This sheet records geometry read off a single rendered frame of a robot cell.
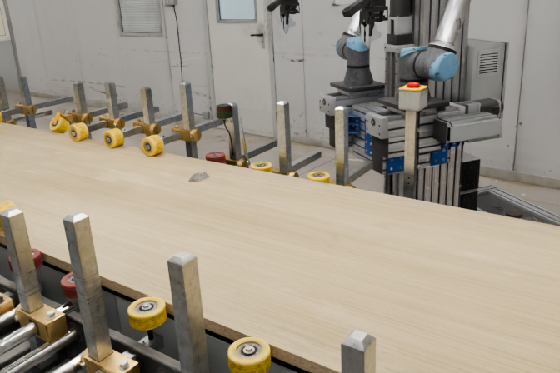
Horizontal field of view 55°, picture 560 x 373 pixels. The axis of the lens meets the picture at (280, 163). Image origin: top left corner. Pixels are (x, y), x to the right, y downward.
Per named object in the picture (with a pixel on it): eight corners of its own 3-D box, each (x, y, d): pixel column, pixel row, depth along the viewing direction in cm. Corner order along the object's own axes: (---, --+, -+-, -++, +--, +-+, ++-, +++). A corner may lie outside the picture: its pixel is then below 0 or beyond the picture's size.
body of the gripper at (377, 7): (388, 22, 199) (388, -13, 196) (367, 24, 197) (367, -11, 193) (377, 22, 206) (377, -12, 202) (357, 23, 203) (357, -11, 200)
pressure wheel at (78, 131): (91, 135, 252) (83, 141, 257) (83, 119, 252) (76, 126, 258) (80, 137, 248) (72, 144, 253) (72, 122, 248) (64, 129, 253)
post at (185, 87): (195, 186, 247) (184, 81, 232) (201, 186, 245) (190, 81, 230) (190, 188, 244) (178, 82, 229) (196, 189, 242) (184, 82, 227)
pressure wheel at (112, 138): (114, 124, 240) (126, 135, 238) (111, 137, 245) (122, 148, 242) (103, 127, 235) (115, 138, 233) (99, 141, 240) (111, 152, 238)
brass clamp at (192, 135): (181, 136, 245) (179, 125, 243) (202, 139, 237) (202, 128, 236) (171, 139, 240) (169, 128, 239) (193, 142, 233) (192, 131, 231)
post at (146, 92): (157, 184, 262) (145, 86, 247) (163, 186, 260) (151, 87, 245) (152, 186, 259) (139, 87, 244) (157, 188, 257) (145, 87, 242)
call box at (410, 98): (407, 106, 179) (407, 83, 177) (427, 109, 175) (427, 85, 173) (397, 111, 174) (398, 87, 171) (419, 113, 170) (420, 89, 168)
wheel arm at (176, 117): (189, 116, 278) (188, 108, 277) (194, 116, 276) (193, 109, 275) (110, 140, 240) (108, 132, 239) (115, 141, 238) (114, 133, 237)
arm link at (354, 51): (351, 67, 272) (351, 39, 268) (342, 63, 284) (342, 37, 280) (373, 64, 275) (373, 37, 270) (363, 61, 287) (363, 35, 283)
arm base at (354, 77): (363, 79, 291) (363, 61, 288) (378, 83, 278) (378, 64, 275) (338, 82, 286) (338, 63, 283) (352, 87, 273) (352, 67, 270)
